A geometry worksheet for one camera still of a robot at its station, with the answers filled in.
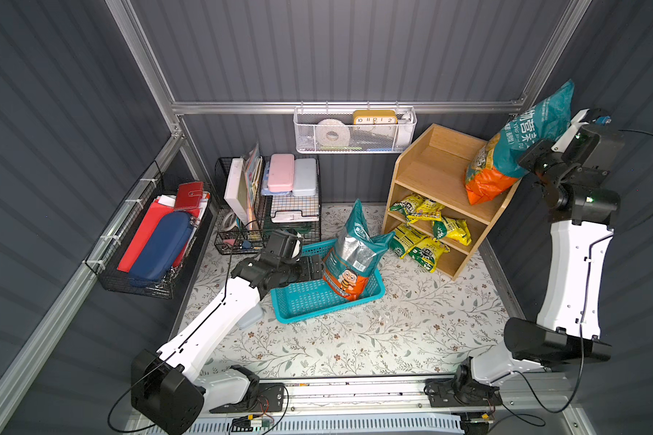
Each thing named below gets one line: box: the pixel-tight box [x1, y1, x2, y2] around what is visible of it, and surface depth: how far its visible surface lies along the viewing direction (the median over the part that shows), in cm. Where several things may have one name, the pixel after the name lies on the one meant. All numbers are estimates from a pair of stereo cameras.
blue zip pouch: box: [129, 211, 193, 286], surface depth 70 cm
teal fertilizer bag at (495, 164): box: [464, 78, 576, 206], surface depth 67 cm
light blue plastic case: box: [235, 302, 264, 330], surface depth 88 cm
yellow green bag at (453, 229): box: [432, 216, 473, 246], surface depth 86 cm
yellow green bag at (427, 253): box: [407, 237, 451, 273], surface depth 101 cm
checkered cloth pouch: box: [270, 194, 321, 223], surface depth 95 cm
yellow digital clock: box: [352, 109, 399, 126], surface depth 89 cm
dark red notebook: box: [175, 181, 205, 211], surface depth 80 cm
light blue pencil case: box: [292, 157, 317, 197], surface depth 99 cm
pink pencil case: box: [267, 153, 295, 193], surface depth 98 cm
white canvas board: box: [224, 157, 250, 227], surface depth 93 cm
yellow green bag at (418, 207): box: [389, 194, 445, 224], surface depth 92 cm
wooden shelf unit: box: [382, 123, 522, 281], surface depth 88 cm
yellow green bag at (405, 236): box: [389, 223, 429, 259], surface depth 106 cm
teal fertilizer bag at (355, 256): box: [322, 198, 395, 301], surface depth 85 cm
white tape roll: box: [315, 118, 351, 148], surface depth 86 cm
